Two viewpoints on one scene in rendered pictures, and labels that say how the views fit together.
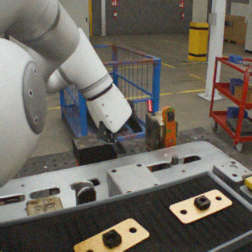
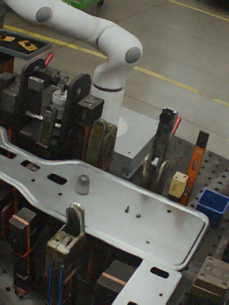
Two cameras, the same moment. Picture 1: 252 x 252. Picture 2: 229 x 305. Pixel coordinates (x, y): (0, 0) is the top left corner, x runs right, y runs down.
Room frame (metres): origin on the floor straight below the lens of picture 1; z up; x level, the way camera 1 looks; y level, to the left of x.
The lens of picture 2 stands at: (0.90, 1.32, 1.76)
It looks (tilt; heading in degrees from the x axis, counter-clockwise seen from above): 35 degrees down; 224
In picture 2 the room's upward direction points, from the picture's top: 10 degrees clockwise
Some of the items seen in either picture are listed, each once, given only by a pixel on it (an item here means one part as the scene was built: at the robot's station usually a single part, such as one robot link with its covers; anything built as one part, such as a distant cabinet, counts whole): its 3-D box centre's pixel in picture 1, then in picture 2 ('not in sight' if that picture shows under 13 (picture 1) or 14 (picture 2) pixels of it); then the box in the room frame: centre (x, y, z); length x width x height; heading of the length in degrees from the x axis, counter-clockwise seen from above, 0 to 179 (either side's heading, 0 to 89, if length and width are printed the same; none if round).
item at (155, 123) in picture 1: (157, 163); not in sight; (0.84, -0.12, 0.88); 0.15 x 0.11 x 0.36; 23
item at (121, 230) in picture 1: (111, 239); (3, 37); (0.22, 0.01, 1.17); 0.08 x 0.04 x 0.01; 127
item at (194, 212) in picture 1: (202, 203); not in sight; (0.28, -0.10, 1.17); 0.08 x 0.04 x 0.01; 115
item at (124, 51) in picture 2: not in sight; (117, 60); (-0.13, 0.26, 1.10); 0.19 x 0.12 x 0.24; 82
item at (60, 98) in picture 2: not in sight; (48, 137); (0.22, 0.36, 0.94); 0.18 x 0.13 x 0.49; 113
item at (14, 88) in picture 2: not in sight; (13, 137); (0.27, 0.24, 0.89); 0.13 x 0.11 x 0.38; 23
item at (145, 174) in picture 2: not in sight; (145, 210); (0.11, 0.72, 0.88); 0.07 x 0.06 x 0.35; 23
